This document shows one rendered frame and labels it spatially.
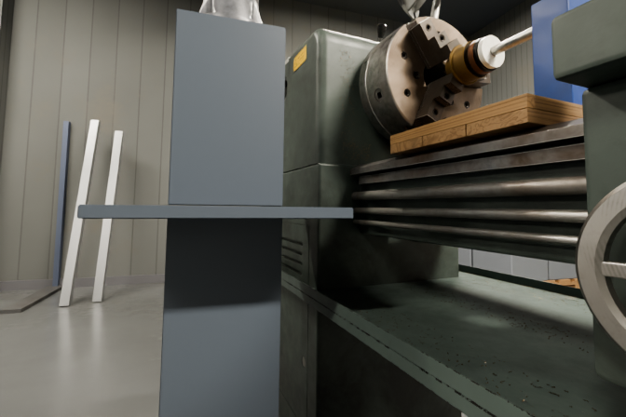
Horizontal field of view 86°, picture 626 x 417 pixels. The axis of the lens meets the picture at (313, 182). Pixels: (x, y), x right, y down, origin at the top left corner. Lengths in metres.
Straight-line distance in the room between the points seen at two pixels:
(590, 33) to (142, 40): 3.85
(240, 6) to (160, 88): 3.09
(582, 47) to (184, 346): 0.65
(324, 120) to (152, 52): 3.19
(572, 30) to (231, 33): 0.52
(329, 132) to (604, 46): 0.65
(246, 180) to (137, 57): 3.39
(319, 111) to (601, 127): 0.65
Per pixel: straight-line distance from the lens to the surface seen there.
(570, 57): 0.38
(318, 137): 0.89
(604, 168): 0.39
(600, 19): 0.38
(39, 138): 3.93
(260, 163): 0.63
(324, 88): 0.92
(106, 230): 3.22
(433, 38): 0.88
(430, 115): 0.83
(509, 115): 0.55
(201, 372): 0.68
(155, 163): 3.65
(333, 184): 0.87
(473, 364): 0.56
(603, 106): 0.40
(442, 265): 1.10
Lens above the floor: 0.75
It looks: 4 degrees up
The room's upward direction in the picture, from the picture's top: 1 degrees clockwise
